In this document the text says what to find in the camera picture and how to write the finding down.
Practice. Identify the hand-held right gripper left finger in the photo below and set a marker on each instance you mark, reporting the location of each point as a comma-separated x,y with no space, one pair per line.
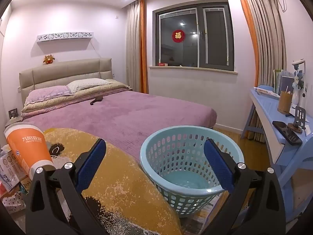
90,164

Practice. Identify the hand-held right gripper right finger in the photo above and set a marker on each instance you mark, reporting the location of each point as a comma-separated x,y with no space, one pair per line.
218,164

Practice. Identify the light blue plastic basket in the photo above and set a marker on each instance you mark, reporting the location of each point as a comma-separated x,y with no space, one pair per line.
171,151

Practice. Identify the yellow patterned blanket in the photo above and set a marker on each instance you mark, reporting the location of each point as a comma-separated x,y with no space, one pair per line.
117,176

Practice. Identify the dark brown back scratcher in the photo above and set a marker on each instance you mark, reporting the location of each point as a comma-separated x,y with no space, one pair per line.
97,100

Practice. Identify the bed with purple cover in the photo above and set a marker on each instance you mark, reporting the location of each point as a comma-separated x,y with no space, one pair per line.
137,117

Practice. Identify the folded beige quilt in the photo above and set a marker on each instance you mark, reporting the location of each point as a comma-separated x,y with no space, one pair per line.
80,96

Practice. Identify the orange paper cup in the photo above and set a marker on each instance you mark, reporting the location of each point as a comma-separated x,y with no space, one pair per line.
24,146

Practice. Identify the blue desk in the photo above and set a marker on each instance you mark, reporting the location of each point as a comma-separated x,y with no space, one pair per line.
267,112

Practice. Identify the white patterned pillow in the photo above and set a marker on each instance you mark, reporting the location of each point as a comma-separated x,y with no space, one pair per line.
88,84

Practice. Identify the purple pillow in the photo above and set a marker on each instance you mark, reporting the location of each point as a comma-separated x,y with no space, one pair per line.
46,94

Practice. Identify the grey nightstand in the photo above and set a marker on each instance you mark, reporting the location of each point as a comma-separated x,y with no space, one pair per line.
14,122

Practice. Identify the blue desk tray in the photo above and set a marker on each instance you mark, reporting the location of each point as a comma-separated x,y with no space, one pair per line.
265,90

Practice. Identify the white polka dot box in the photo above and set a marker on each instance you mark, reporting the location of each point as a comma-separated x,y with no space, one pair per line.
12,202

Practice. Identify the bamboo pen holder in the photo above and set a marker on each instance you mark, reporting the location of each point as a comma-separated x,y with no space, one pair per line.
285,102

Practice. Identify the black phone stand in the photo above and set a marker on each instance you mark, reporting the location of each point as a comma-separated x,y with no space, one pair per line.
300,117

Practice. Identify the beige padded headboard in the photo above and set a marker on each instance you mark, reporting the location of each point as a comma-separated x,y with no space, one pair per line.
61,73

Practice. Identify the beige windowsill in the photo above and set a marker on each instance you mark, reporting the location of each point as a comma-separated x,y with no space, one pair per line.
195,70

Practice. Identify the row of standing books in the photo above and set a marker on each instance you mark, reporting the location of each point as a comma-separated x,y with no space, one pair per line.
283,83

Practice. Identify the white vase with flowers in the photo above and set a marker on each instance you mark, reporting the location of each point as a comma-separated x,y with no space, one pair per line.
298,88

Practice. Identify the brown plush toy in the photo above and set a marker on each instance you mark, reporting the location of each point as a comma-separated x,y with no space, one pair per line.
49,60

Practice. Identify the striped beige orange curtain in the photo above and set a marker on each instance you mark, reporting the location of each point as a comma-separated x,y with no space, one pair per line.
266,53

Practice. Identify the dark framed window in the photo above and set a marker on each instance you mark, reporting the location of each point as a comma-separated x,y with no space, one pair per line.
217,34

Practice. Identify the red round window decoration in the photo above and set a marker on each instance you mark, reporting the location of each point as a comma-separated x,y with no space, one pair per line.
177,35

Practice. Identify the dark photo frame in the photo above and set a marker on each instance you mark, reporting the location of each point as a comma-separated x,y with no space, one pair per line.
13,112

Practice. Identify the white wall shelf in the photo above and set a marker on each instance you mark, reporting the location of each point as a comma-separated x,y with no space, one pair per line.
63,36

